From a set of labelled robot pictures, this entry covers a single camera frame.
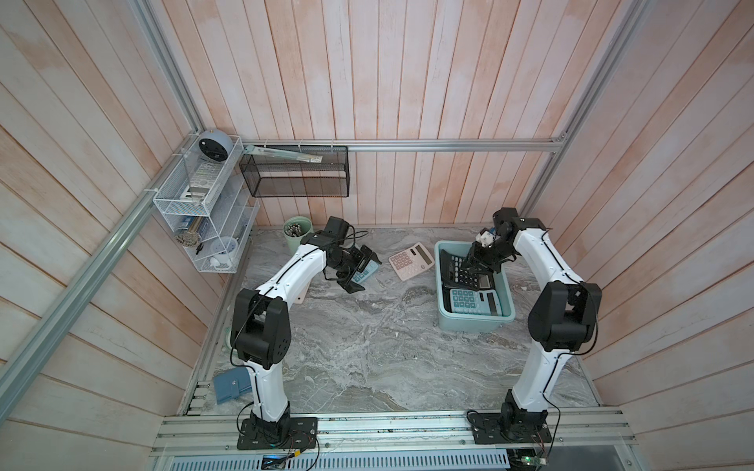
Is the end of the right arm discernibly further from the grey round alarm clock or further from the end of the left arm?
the grey round alarm clock

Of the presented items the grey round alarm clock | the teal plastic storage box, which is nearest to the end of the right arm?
the teal plastic storage box

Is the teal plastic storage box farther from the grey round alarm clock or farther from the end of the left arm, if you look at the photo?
the grey round alarm clock

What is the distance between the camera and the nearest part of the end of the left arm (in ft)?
2.24

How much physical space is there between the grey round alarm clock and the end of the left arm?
0.39 meters

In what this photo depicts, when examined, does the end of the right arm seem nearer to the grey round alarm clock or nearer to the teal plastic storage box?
the teal plastic storage box

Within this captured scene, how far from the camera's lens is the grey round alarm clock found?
814 millimetres
